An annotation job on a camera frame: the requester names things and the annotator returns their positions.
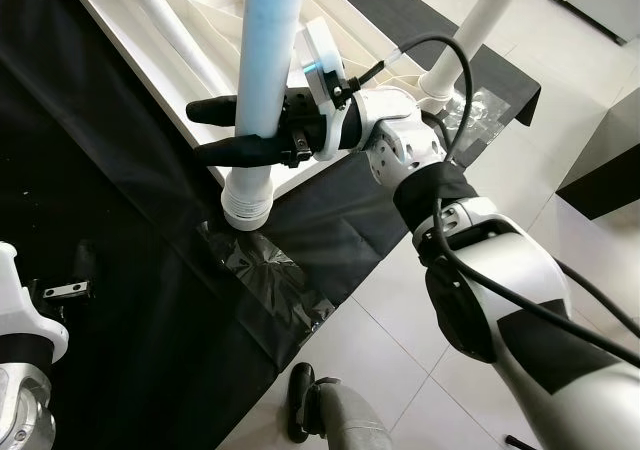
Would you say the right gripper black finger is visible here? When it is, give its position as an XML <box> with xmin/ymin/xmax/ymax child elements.
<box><xmin>186</xmin><ymin>96</ymin><xmax>241</xmax><ymax>126</ymax></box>
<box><xmin>193</xmin><ymin>135</ymin><xmax>301</xmax><ymax>168</ymax></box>

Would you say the white plastic children table top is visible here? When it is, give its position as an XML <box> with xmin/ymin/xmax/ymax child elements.
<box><xmin>45</xmin><ymin>0</ymin><xmax>471</xmax><ymax>196</ymax></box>

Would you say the clear plastic tape patch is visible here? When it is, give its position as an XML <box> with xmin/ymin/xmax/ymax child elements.
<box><xmin>440</xmin><ymin>85</ymin><xmax>521</xmax><ymax>141</ymax></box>
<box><xmin>198</xmin><ymin>220</ymin><xmax>336</xmax><ymax>343</ymax></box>

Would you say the grey refrigerator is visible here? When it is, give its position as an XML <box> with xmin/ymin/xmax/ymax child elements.
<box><xmin>530</xmin><ymin>0</ymin><xmax>640</xmax><ymax>46</ymax></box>

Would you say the grey right robot leg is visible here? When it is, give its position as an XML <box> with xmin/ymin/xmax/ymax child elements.
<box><xmin>288</xmin><ymin>363</ymin><xmax>396</xmax><ymax>450</ymax></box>

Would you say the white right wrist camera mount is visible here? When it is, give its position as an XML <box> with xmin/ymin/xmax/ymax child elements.
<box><xmin>298</xmin><ymin>17</ymin><xmax>349</xmax><ymax>106</ymax></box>

